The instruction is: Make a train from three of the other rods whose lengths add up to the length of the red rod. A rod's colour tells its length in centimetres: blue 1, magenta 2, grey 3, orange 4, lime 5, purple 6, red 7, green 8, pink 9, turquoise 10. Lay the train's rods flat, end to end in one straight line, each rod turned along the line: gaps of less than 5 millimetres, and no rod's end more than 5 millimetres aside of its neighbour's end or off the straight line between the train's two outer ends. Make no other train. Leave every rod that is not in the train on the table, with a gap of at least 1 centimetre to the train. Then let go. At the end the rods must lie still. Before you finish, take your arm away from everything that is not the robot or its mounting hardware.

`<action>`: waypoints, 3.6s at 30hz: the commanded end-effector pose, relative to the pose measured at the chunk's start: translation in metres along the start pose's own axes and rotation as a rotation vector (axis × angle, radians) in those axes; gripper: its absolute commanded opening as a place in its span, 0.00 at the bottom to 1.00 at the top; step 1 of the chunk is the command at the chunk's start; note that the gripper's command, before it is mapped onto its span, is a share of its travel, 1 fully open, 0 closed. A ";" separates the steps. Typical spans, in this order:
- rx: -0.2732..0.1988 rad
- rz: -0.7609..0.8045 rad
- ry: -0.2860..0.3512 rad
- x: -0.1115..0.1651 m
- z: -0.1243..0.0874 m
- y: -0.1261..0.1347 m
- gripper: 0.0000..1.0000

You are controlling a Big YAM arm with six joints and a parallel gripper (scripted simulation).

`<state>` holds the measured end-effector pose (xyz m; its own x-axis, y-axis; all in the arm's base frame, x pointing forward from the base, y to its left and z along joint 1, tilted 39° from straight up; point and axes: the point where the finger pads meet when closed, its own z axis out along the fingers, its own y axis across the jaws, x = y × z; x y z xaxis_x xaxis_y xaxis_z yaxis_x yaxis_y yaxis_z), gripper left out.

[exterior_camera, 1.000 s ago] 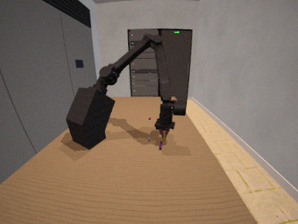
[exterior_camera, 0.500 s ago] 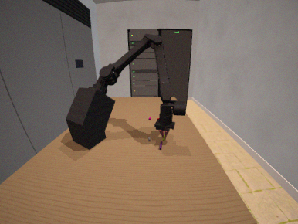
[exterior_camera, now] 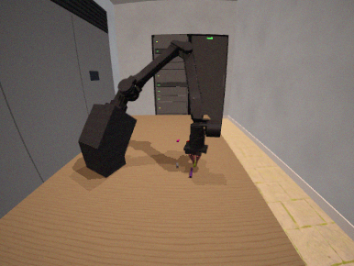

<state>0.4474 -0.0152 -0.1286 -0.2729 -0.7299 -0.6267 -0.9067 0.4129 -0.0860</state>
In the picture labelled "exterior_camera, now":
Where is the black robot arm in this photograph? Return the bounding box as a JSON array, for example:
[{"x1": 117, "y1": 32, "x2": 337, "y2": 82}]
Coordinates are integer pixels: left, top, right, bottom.
[{"x1": 105, "y1": 40, "x2": 221, "y2": 146}]

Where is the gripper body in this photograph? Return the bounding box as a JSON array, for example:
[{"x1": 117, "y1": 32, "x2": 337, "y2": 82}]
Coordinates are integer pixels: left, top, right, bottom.
[{"x1": 183, "y1": 136, "x2": 208, "y2": 156}]

